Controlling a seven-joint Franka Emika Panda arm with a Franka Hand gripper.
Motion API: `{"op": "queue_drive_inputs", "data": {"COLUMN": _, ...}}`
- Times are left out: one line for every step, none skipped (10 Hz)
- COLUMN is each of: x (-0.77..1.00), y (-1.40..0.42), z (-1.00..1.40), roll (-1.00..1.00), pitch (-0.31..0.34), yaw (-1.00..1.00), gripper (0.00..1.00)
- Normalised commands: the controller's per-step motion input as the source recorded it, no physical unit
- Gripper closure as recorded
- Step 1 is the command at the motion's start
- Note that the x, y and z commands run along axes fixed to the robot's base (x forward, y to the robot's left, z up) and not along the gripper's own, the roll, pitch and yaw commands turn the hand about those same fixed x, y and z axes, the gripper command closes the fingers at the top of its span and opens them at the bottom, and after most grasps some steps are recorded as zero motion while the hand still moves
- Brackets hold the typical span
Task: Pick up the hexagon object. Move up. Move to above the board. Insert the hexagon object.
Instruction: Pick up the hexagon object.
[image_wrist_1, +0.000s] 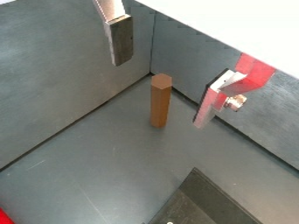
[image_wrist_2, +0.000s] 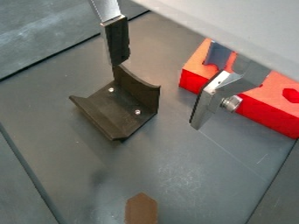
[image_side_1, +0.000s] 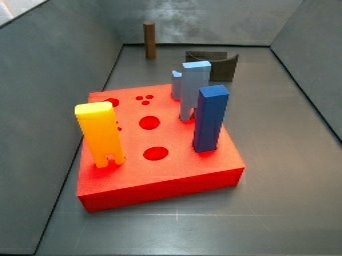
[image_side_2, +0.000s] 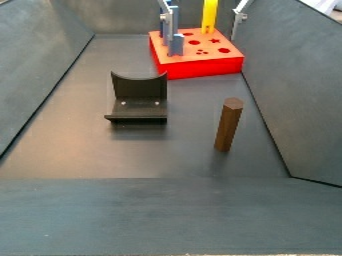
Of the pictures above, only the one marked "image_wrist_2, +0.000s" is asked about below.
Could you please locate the brown hexagon peg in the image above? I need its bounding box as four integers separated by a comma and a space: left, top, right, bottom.
125, 192, 157, 224

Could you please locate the red shape board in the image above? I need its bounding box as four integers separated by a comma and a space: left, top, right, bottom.
179, 38, 299, 139

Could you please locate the black curved holder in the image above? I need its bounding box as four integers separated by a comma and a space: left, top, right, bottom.
69, 65, 160, 141

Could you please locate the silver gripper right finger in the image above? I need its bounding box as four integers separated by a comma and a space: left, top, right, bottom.
189, 41, 271, 130

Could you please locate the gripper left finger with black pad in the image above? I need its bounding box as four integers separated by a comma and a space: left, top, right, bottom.
88, 0, 131, 66

